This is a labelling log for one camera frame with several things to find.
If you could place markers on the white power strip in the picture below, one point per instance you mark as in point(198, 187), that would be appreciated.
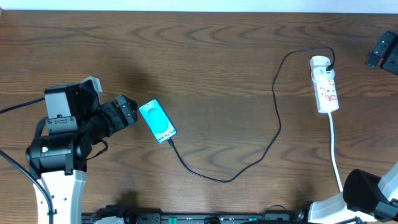
point(324, 85)

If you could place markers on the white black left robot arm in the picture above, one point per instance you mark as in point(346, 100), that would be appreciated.
point(63, 141)

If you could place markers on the blue Galaxy smartphone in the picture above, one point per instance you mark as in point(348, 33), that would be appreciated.
point(157, 120)

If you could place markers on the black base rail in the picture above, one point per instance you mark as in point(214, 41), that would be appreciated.
point(129, 215)

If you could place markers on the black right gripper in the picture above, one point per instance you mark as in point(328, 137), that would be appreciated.
point(390, 63)

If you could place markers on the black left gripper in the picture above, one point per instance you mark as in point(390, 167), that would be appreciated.
point(128, 117)

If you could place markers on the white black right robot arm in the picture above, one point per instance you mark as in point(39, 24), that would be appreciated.
point(363, 197)

